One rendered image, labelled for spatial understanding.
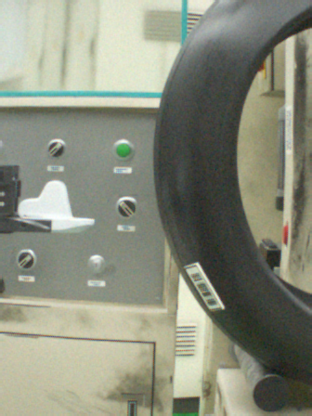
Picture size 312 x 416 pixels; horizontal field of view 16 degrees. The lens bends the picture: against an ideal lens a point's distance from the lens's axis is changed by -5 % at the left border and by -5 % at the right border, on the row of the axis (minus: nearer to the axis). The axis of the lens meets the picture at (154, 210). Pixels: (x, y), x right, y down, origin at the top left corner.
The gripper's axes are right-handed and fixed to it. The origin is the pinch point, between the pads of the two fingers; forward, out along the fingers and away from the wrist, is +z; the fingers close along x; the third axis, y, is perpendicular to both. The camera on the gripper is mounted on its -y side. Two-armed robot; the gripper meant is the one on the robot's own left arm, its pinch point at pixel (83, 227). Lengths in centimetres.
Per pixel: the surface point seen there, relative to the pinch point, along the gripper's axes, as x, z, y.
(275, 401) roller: -9.3, 23.4, -19.2
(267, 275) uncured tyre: -12.4, 20.9, -3.6
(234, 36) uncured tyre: -11.7, 16.4, 22.9
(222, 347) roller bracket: 25.2, 19.0, -18.5
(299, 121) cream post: 27.6, 29.2, 15.0
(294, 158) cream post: 28.1, 28.6, 9.4
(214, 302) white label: -11.1, 15.2, -6.8
